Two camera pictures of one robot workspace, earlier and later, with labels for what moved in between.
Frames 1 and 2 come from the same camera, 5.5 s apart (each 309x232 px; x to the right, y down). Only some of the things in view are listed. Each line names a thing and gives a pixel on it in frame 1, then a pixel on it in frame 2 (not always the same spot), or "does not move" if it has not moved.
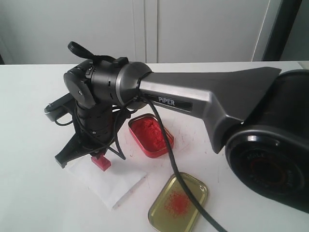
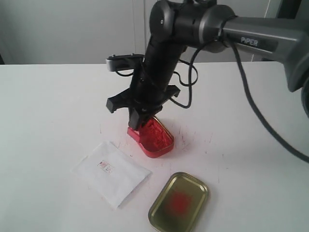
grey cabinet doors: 39,31 does not move
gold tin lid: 174,210 does not move
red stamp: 102,162 → 143,136
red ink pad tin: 147,131 does not move
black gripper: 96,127 → 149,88
